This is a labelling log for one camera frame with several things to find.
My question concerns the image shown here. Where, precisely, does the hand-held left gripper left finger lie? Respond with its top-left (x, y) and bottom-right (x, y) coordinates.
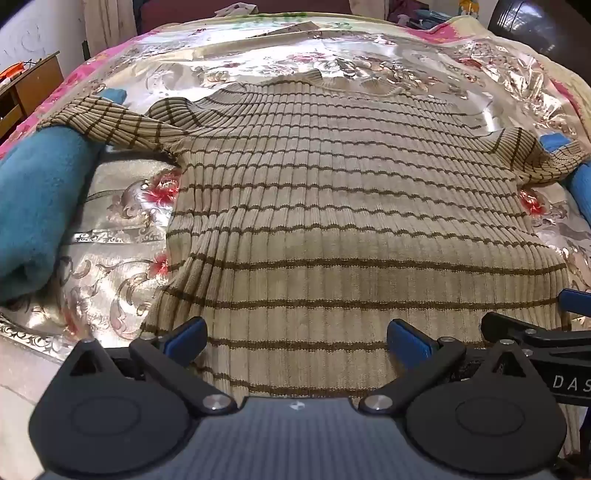
top-left (62, 316), bottom-right (238, 415)

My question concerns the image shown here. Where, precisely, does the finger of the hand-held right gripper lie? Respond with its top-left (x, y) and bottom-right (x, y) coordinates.
top-left (480, 312), bottom-right (591, 357)
top-left (558, 289), bottom-right (591, 320)

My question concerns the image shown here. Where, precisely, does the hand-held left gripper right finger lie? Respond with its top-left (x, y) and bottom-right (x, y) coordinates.
top-left (358, 318), bottom-right (539, 415)

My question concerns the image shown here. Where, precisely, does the beige striped knit sweater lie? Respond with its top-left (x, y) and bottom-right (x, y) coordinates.
top-left (37, 69), bottom-right (588, 402)

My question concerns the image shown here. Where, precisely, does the pile of clothes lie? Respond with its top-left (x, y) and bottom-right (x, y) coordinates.
top-left (385, 0), bottom-right (455, 26)

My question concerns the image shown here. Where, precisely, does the blue knit garment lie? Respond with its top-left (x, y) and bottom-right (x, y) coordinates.
top-left (540, 132), bottom-right (591, 219)

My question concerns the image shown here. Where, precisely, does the gold floral satin bedspread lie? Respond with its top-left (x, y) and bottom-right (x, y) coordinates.
top-left (0, 17), bottom-right (591, 370)

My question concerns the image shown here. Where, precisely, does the teal knit sweater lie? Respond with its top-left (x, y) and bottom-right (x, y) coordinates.
top-left (0, 87), bottom-right (129, 303)

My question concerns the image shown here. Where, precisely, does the pink floral blanket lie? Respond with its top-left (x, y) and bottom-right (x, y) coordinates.
top-left (0, 11), bottom-right (591, 162)

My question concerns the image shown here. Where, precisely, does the dark leather chair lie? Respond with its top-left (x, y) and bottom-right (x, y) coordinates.
top-left (487, 0), bottom-right (591, 63)

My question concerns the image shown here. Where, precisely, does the wooden side cabinet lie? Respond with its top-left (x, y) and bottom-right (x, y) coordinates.
top-left (0, 51), bottom-right (65, 141)

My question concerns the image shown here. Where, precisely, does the orange object on desk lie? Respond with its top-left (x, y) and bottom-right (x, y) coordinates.
top-left (0, 62), bottom-right (29, 84)

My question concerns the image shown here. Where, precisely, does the beige curtain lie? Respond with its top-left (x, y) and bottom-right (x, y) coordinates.
top-left (83, 0), bottom-right (139, 51)

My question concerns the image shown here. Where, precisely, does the pale crumpled garment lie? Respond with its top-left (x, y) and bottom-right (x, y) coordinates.
top-left (215, 2), bottom-right (260, 17)

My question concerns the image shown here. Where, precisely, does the maroon headboard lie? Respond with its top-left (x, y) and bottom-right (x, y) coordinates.
top-left (139, 0), bottom-right (356, 34)

